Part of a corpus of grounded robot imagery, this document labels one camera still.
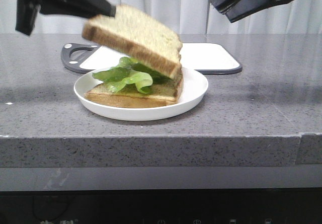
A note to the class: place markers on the black appliance control panel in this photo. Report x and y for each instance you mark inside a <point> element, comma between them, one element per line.
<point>299,205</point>

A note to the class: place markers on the green lettuce leaf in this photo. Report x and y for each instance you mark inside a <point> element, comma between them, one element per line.
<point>130,72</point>

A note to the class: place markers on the toasted bread slice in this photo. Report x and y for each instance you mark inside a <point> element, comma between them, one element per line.
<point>137,34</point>
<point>162,95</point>

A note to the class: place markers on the white pleated curtain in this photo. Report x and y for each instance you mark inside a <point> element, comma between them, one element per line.
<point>200,17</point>

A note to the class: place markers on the white round plate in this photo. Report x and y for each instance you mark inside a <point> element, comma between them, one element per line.
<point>195,86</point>

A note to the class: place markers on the white cutting board grey rim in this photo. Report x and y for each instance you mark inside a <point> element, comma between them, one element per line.
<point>206,58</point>

